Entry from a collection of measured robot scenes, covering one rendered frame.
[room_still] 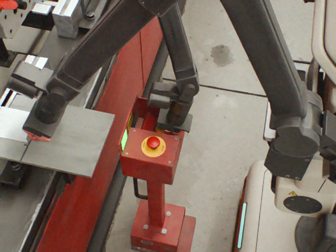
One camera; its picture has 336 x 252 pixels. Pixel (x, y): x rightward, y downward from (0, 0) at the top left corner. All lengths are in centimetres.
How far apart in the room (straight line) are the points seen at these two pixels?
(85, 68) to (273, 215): 118
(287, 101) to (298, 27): 212
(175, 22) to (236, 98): 136
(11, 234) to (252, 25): 78
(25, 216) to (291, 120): 69
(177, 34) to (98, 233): 111
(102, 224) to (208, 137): 68
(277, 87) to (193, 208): 141
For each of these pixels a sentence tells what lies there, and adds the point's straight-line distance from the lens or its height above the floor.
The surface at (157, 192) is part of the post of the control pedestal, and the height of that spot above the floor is 44.
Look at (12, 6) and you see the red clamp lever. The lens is 104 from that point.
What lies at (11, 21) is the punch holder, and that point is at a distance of 112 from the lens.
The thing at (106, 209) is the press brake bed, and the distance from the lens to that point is 209.
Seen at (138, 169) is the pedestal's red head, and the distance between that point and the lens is 140.
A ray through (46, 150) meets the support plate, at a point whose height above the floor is 100.
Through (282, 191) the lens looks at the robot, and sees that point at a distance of 134.
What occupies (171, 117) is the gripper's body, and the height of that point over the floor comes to 83.
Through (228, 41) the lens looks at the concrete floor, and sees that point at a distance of 275.
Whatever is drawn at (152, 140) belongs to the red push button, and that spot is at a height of 81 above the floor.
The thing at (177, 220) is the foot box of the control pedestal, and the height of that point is 12.
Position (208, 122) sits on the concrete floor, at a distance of 237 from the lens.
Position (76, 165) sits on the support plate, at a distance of 110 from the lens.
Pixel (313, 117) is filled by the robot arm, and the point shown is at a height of 127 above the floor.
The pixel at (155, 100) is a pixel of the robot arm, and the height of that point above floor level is 91.
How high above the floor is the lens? 194
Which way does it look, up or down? 55 degrees down
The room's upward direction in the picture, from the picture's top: straight up
